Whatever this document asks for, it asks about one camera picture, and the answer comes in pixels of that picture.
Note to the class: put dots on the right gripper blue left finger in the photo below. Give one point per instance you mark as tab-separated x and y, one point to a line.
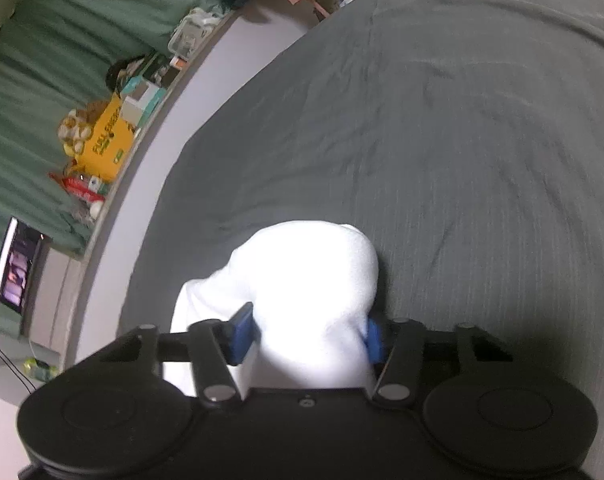
240	331

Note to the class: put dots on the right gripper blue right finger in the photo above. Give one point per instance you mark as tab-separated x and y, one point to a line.
375	341

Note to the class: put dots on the white t-shirt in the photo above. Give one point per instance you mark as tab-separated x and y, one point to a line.
312	285

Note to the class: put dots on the red snack package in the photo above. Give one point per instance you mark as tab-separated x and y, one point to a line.
88	188

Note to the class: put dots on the yellow cardboard box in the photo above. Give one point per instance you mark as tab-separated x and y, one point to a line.
105	152

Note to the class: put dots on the lit phone screen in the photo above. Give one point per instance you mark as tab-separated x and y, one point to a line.
19	253

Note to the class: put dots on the grey bed sheet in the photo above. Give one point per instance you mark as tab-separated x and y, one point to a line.
464	137

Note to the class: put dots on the white teal small box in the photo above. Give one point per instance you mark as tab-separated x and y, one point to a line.
139	98

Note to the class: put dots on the clear plastic container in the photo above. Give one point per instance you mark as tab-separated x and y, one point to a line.
191	32

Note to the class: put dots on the green curtain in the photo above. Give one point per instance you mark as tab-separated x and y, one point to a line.
54	56

